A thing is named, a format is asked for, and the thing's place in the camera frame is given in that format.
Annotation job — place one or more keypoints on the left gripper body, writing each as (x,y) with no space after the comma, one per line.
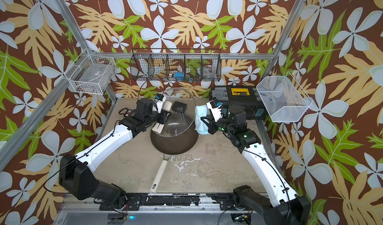
(160,118)

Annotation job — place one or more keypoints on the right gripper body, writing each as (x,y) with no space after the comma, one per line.
(223,124)

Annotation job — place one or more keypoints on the light blue cloth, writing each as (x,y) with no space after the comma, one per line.
(200,111)

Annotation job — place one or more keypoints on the glass pot lid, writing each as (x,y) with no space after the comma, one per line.
(176,114)

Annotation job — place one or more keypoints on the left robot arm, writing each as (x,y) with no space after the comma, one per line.
(76,171)

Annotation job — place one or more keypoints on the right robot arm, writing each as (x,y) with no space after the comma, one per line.
(282,205)

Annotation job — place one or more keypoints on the small black box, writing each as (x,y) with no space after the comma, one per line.
(179,107)

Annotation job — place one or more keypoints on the black parallel charging board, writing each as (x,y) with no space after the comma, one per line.
(126,112)

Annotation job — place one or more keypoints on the dark frying pan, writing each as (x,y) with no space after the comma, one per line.
(176,137)

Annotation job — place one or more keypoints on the black tool case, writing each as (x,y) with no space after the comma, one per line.
(247,96)

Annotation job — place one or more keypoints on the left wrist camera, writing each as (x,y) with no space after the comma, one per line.
(159,101)

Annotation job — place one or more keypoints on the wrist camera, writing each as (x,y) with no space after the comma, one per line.
(215,107)
(159,101)

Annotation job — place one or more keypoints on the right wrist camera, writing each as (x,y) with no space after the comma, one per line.
(215,107)

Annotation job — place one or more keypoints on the black wire basket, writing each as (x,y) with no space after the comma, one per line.
(180,65)

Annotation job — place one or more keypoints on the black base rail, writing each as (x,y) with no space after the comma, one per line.
(140,201)

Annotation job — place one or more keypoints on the white wire basket right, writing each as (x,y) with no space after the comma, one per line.
(284,98)

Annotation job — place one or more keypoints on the white wire basket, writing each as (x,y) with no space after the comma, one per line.
(91,73)
(284,98)

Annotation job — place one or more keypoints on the white wire basket left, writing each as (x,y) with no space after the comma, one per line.
(91,73)

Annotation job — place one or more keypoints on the aluminium frame post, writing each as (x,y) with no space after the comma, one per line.
(79,37)

